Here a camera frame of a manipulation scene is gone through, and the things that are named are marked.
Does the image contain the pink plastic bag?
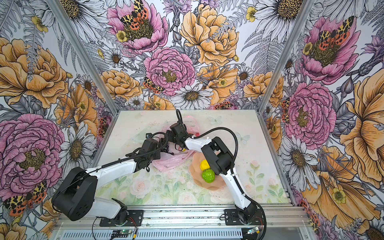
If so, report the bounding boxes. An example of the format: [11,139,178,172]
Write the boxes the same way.
[152,115,201,172]

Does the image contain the yellow fake lemon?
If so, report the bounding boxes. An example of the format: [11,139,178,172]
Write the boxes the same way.
[200,160,211,171]

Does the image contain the green fake fruit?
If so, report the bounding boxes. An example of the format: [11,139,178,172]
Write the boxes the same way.
[202,169,216,184]

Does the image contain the pink scalloped bowl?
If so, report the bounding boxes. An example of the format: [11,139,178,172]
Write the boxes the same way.
[189,153,226,191]

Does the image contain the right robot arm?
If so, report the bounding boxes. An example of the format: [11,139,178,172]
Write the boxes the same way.
[166,123,261,225]

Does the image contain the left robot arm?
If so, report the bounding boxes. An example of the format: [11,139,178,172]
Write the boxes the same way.
[52,132,168,225]

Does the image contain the green circuit board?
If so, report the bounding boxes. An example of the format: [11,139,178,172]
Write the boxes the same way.
[111,229,132,239]

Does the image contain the right black corrugated cable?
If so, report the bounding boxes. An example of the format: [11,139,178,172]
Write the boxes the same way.
[175,109,268,240]

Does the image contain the black corrugated cable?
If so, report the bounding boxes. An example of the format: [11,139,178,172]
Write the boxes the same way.
[52,131,170,208]
[175,109,268,240]

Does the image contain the left black corrugated cable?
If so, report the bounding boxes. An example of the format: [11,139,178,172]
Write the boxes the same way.
[52,131,170,208]

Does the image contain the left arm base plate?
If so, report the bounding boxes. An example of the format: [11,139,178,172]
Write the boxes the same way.
[99,210,144,227]

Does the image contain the white perforated cable duct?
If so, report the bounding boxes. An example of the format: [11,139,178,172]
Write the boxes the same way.
[59,228,243,240]

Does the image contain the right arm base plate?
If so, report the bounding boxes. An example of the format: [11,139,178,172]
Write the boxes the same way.
[220,209,266,226]

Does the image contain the aluminium front rail frame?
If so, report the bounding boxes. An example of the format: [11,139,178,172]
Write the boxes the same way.
[51,204,317,240]

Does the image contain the left aluminium corner post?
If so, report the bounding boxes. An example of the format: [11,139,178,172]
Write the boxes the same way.
[44,0,119,115]

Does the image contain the aluminium corner post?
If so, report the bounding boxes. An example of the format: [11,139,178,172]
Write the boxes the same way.
[257,0,315,114]
[44,0,119,115]

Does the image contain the right aluminium corner post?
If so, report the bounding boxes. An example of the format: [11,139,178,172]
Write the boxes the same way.
[257,0,315,114]

